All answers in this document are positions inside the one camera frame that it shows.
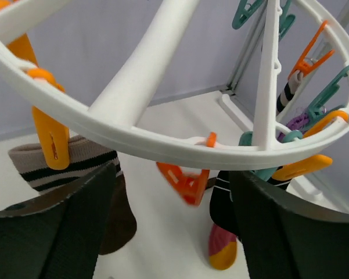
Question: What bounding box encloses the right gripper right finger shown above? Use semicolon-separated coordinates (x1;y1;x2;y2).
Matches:
229;171;349;278

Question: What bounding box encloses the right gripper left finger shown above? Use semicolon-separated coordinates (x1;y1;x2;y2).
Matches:
0;163;116;278

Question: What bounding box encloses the brown striped sock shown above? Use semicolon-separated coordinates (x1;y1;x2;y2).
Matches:
8;135;137;255

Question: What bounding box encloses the round white clip hanger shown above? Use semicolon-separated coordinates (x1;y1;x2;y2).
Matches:
0;1;349;170

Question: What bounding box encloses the black white striped sock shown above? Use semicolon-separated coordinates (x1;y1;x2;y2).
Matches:
210;170;292;241

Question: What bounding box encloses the white drying rack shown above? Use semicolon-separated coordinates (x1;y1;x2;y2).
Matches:
218;93;349;213

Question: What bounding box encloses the purple red striped sock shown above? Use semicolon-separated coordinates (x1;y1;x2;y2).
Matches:
207;113;309;270

